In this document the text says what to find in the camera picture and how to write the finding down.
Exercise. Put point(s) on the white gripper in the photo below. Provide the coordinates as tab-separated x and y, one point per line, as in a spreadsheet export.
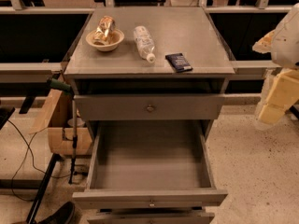
287	43

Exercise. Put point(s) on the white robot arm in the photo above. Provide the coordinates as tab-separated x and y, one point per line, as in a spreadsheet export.
283	44

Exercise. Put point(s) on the grey drawer cabinet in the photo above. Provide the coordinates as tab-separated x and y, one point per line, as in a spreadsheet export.
185	30

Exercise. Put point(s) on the open middle drawer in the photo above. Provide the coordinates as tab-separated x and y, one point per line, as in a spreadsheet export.
149	164

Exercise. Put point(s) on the closed top drawer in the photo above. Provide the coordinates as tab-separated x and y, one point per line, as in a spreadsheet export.
149	106

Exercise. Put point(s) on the bottom drawer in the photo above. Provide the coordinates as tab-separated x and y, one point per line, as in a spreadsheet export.
197	217

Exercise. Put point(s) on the clear plastic water bottle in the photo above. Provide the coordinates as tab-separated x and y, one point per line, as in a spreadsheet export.
144	43

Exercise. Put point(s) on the beige ceramic bowl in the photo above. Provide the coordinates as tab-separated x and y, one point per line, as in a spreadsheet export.
111	43

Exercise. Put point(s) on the crumpled orange snack bag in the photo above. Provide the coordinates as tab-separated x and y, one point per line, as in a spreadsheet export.
104	31

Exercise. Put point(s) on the black stand leg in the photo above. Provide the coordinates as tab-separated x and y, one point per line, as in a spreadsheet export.
31	218

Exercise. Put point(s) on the black shoe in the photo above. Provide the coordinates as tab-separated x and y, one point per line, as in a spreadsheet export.
63	215

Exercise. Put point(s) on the green handled pole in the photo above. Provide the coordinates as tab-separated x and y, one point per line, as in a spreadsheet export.
61	86

